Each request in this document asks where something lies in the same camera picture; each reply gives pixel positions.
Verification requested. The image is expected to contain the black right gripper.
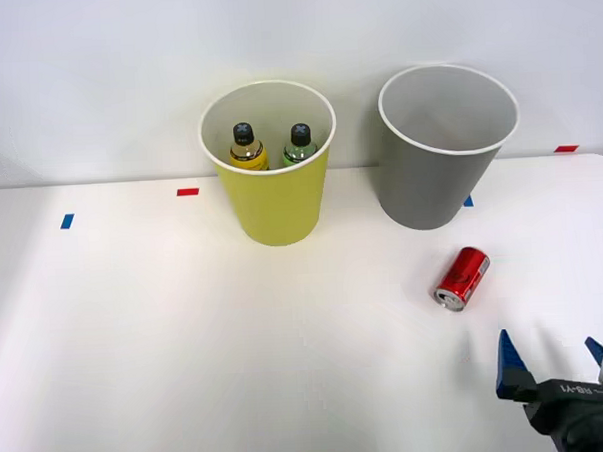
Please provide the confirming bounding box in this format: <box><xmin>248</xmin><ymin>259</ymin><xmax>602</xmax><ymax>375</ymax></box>
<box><xmin>491</xmin><ymin>324</ymin><xmax>603</xmax><ymax>452</ymax></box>

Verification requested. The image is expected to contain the green drink bottle black cap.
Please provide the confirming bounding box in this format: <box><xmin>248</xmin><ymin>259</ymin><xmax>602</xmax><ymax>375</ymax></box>
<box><xmin>280</xmin><ymin>122</ymin><xmax>320</xmax><ymax>169</ymax></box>

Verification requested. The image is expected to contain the yellow drink bottle black cap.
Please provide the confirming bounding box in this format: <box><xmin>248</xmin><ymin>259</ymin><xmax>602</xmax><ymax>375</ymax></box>
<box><xmin>226</xmin><ymin>120</ymin><xmax>271</xmax><ymax>173</ymax></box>

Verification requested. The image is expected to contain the grey plastic waste bin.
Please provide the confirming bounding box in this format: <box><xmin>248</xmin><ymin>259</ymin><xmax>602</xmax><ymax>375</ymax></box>
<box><xmin>373</xmin><ymin>60</ymin><xmax>526</xmax><ymax>234</ymax></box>

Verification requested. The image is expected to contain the red drink can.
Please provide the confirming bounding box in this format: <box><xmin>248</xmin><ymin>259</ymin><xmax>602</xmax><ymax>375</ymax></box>
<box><xmin>431</xmin><ymin>245</ymin><xmax>493</xmax><ymax>315</ymax></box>

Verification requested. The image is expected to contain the yellow-green plastic waste bin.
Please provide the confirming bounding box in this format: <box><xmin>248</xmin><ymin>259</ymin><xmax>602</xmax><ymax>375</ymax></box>
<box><xmin>196</xmin><ymin>76</ymin><xmax>343</xmax><ymax>250</ymax></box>

